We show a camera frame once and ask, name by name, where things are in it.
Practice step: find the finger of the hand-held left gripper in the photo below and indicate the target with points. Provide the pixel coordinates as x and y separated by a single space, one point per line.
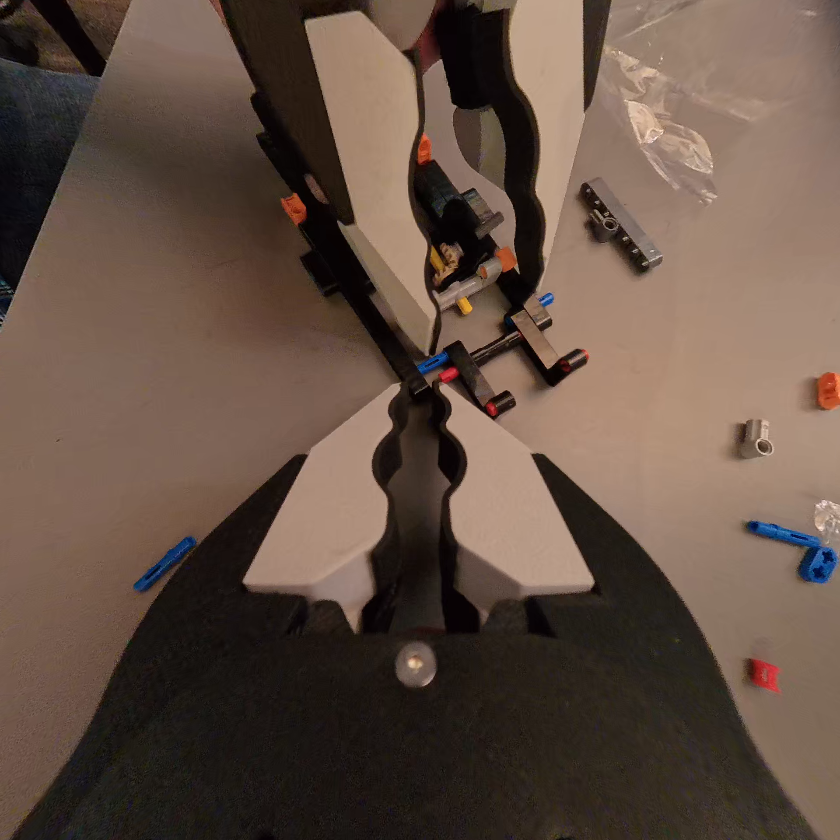
554 98
374 131

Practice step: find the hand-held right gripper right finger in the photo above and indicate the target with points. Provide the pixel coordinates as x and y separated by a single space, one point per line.
518 525

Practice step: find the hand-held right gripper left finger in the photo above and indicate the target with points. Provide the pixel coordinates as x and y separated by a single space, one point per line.
321 525

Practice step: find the long black lego beam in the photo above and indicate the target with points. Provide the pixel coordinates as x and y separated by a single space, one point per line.
321 223

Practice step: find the grey lego beam with connector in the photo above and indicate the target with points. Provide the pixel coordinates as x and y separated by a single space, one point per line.
620 223

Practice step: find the grey lego connector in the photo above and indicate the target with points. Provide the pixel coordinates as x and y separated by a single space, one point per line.
754 438

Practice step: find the red lego bush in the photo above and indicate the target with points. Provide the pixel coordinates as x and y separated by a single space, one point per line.
764 674

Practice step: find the blue lego axle connector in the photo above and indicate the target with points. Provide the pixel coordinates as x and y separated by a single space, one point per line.
818 564

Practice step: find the small clear lego piece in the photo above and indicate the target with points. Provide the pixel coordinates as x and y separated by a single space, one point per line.
828 515

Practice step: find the orange lego connector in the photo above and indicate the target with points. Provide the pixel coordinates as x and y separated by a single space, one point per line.
830 390

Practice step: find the person's left hand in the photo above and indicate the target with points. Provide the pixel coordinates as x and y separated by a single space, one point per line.
430 49

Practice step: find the clear plastic bag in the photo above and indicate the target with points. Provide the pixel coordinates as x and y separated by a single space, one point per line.
663 98

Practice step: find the black furniture leg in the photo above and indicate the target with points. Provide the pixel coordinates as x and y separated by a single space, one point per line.
72 39

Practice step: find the person's trousers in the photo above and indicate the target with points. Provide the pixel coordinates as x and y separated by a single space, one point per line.
39 164

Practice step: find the person's plaid shirt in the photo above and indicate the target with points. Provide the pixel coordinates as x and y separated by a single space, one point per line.
4 298

